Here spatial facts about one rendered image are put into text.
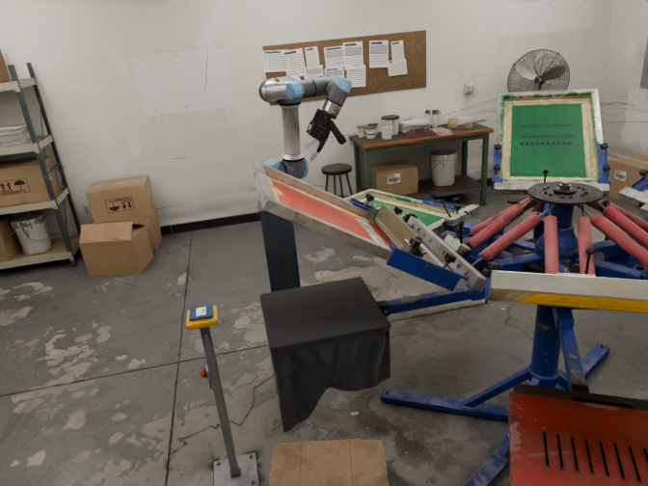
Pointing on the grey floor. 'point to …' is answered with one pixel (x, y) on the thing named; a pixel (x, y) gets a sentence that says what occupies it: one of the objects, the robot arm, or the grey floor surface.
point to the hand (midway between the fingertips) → (313, 158)
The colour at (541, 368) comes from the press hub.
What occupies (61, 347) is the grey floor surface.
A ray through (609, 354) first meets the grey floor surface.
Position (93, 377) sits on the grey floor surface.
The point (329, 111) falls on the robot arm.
